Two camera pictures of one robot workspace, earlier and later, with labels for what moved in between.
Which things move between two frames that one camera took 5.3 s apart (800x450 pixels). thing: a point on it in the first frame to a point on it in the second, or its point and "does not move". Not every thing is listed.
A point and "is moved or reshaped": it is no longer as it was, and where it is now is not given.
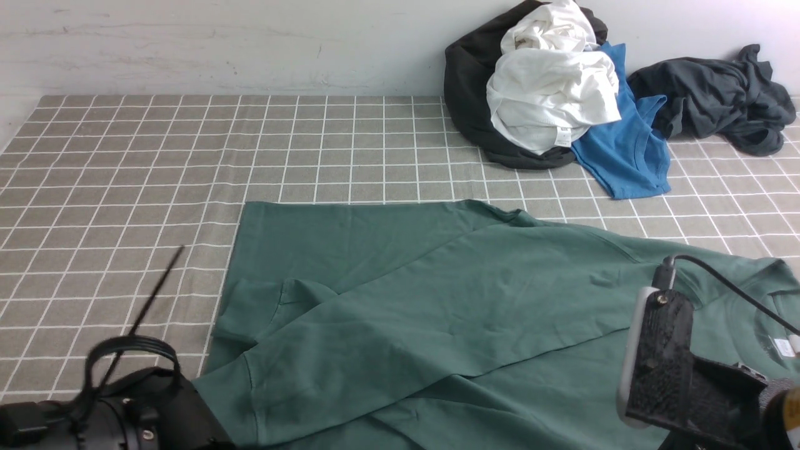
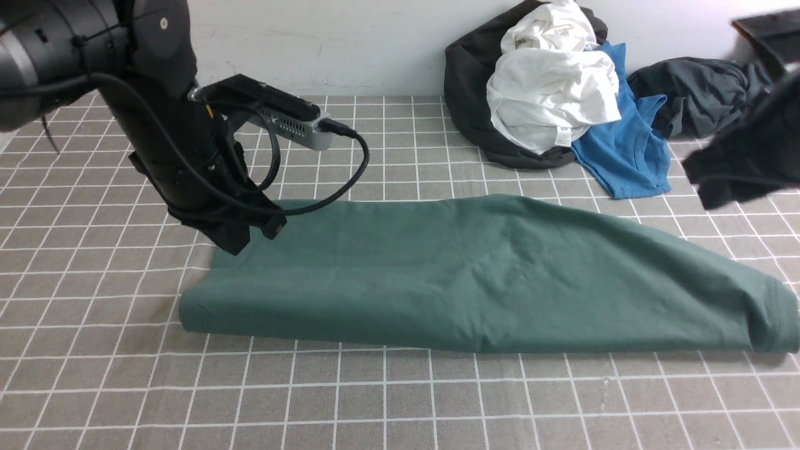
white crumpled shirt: (552, 81) does not move
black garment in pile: (469, 62) does not move
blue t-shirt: (629, 157) does not move
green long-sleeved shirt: (450, 324) is moved or reshaped
